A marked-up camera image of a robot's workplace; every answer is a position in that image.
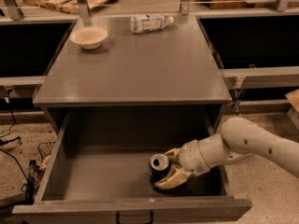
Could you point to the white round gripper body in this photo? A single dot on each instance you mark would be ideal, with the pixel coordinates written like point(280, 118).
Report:
point(189, 157)

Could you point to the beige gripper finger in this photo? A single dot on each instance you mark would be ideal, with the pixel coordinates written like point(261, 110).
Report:
point(176, 177)
point(172, 155)

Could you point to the blue pepsi can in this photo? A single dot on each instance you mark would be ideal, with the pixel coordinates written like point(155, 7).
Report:
point(159, 167)

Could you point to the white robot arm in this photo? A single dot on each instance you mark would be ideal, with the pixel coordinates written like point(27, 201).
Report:
point(237, 140)

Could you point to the open grey top drawer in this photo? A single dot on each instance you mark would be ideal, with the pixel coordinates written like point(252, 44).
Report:
point(100, 166)

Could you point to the grey cabinet with countertop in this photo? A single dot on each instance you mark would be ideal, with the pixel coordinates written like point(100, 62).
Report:
point(171, 67)

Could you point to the clear plastic water bottle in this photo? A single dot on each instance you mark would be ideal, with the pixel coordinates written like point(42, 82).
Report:
point(149, 23)

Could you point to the white ceramic bowl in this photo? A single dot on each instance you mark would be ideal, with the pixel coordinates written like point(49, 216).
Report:
point(89, 37)

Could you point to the black drawer handle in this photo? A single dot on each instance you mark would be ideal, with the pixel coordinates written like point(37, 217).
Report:
point(134, 218)

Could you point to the black wire basket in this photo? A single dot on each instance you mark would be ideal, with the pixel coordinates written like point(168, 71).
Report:
point(45, 149)

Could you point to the metal railing frame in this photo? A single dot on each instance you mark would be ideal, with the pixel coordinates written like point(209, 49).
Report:
point(16, 11)

